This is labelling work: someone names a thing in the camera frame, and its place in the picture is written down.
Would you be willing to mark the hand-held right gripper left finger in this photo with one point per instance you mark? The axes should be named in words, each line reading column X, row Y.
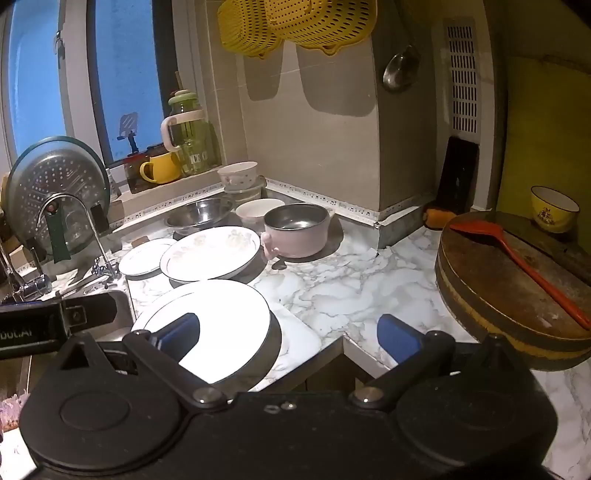
column 178, row 333

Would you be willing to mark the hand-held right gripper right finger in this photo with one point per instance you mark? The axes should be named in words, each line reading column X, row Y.
column 397, row 336

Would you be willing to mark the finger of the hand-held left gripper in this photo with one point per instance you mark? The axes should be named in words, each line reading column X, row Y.
column 90, row 311

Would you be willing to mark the large white plate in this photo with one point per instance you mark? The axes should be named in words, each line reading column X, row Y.
column 231, row 323

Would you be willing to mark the small white plate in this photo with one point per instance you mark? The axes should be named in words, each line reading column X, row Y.
column 143, row 258

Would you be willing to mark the floral deep white plate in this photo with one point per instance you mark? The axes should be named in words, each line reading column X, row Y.
column 212, row 254

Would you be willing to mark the stainless steel bowl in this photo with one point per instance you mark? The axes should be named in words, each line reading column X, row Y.
column 198, row 213

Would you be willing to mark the small steel bowl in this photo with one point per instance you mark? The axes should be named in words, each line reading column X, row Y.
column 298, row 240

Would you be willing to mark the white bowl with red flower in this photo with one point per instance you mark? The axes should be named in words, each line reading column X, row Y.
column 254, row 213

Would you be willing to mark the steel sink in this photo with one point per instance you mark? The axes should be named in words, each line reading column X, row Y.
column 122, row 307

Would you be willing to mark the chrome tap fitting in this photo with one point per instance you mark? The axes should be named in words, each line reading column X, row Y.
column 32, row 284

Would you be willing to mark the curved chrome faucet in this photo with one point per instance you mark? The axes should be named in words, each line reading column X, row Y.
column 99, row 249

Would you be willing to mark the purple cloth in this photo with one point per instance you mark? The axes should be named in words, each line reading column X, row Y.
column 10, row 410

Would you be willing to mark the brown soap bar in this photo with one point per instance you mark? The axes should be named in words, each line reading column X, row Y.
column 139, row 240

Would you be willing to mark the round wooden chopping board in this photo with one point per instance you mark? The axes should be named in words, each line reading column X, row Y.
column 489, row 286

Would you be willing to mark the orange object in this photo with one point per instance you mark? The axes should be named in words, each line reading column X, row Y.
column 438, row 218

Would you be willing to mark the red spatula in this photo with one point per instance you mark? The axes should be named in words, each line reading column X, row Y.
column 517, row 258

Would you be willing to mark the dark glass jar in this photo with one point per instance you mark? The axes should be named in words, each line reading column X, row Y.
column 135, row 175

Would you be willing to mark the perforated metal steamer plate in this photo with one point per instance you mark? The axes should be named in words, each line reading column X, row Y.
column 51, row 170

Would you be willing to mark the yellow mug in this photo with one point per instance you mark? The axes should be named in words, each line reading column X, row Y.
column 164, row 168

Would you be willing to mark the music note edging tape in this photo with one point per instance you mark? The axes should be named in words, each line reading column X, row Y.
column 314, row 197

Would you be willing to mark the floral bowl with pink rim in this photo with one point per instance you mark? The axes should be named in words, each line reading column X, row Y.
column 238, row 175

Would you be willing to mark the black board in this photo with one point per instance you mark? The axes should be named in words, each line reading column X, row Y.
column 457, row 175

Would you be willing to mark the small stand on windowsill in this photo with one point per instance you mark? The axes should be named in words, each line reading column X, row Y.
column 129, row 131

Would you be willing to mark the green glass jug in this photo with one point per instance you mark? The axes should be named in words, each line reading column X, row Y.
column 194, row 138

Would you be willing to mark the yellow patterned bowl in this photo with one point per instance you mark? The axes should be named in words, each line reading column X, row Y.
column 553, row 212

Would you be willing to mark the window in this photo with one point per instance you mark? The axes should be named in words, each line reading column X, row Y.
column 124, row 69

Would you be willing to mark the yellow-green cutting board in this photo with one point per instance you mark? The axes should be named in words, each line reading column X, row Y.
column 540, row 129

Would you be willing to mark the white vent grille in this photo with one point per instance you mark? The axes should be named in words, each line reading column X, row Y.
column 461, row 78

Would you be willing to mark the hanging metal ladle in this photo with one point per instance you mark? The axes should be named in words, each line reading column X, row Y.
column 400, row 69

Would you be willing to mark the small yellow colander basket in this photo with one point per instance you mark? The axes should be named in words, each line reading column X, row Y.
column 242, row 30

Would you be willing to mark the large yellow colander basket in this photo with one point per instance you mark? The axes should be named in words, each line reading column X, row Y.
column 323, row 23

